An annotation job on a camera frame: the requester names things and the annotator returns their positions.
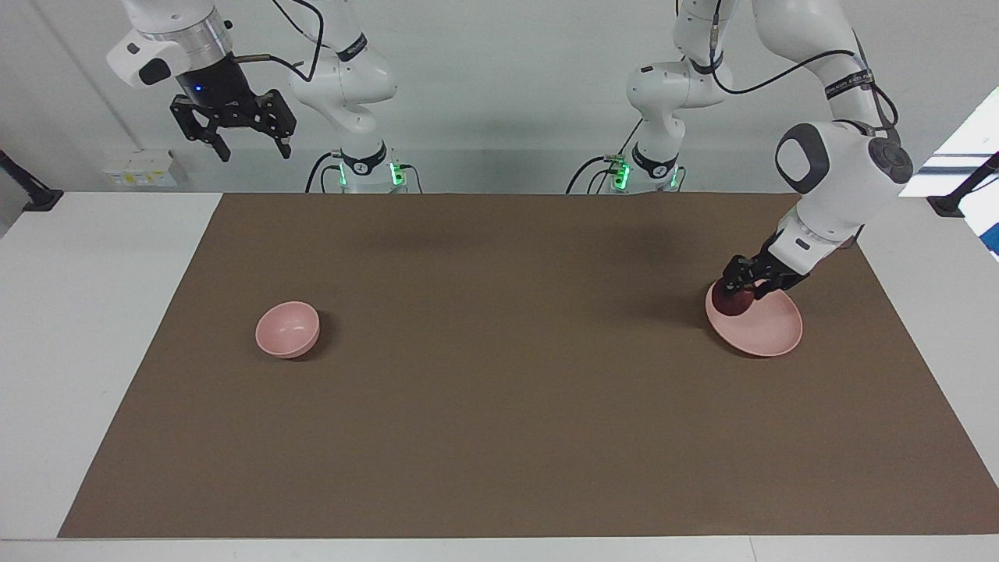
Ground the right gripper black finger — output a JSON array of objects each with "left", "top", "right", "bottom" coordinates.
[
  {"left": 258, "top": 88, "right": 298, "bottom": 161},
  {"left": 169, "top": 94, "right": 233, "bottom": 164}
]

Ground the dark red apple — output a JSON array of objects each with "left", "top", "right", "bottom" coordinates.
[{"left": 713, "top": 286, "right": 755, "bottom": 318}]

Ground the pink plate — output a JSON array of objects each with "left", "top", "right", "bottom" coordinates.
[{"left": 705, "top": 275, "right": 803, "bottom": 357}]

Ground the pink bowl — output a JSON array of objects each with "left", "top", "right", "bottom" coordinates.
[{"left": 255, "top": 301, "right": 321, "bottom": 359}]

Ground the black clamp stand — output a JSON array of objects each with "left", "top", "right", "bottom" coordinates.
[
  {"left": 0, "top": 150, "right": 63, "bottom": 213},
  {"left": 927, "top": 152, "right": 999, "bottom": 218}
]

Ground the brown table mat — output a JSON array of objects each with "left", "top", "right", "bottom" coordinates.
[{"left": 59, "top": 193, "right": 999, "bottom": 539}]

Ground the white wall socket box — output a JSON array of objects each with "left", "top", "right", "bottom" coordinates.
[{"left": 101, "top": 150, "right": 187, "bottom": 190}]

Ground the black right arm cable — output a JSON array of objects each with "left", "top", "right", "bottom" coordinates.
[{"left": 234, "top": 0, "right": 324, "bottom": 84}]

